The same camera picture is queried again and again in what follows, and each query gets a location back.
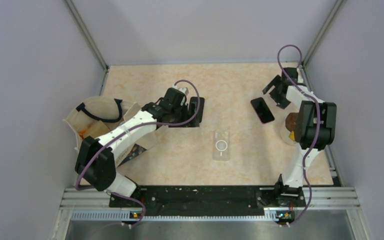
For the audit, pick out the aluminium frame rail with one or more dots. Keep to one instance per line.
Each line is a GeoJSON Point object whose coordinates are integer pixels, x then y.
{"type": "Point", "coordinates": [92, 204]}

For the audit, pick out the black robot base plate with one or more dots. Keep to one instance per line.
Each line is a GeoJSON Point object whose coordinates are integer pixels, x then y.
{"type": "Point", "coordinates": [205, 200]}

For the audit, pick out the black phone case with camera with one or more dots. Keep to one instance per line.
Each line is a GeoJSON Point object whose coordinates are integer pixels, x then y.
{"type": "Point", "coordinates": [196, 106]}

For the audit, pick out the brown donut on cup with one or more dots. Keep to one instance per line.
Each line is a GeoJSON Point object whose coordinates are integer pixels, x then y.
{"type": "Point", "coordinates": [287, 128]}

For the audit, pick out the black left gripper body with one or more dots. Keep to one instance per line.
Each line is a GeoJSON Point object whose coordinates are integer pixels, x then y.
{"type": "Point", "coordinates": [180, 114]}

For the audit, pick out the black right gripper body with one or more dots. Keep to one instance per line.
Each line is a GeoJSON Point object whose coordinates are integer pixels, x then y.
{"type": "Point", "coordinates": [278, 99]}

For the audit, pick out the clear magsafe phone case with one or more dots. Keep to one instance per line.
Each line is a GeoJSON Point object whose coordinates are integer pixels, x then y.
{"type": "Point", "coordinates": [221, 146]}

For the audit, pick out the beige tote bag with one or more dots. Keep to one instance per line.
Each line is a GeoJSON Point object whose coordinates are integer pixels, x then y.
{"type": "Point", "coordinates": [105, 114]}

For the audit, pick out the purple edged smartphone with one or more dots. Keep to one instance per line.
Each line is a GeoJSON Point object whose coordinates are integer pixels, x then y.
{"type": "Point", "coordinates": [262, 110]}

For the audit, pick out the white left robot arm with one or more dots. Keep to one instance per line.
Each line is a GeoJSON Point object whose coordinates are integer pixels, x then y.
{"type": "Point", "coordinates": [96, 160]}

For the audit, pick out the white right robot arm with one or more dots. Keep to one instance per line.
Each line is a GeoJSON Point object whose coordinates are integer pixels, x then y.
{"type": "Point", "coordinates": [310, 129]}

